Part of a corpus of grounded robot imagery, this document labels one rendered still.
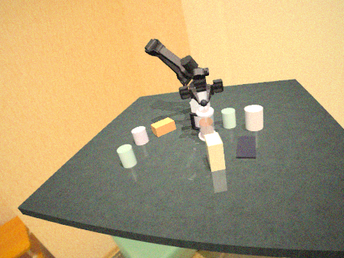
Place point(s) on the pale yellow rectangular block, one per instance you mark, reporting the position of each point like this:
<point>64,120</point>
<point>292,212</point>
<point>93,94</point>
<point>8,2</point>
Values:
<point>215,152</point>

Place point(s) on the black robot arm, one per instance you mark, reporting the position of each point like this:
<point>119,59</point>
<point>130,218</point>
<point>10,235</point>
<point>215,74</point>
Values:
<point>186,69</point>

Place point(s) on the orange rectangular block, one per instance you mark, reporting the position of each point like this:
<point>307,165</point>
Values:
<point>162,127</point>

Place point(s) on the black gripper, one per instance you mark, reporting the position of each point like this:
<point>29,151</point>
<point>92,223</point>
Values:
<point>201,86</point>

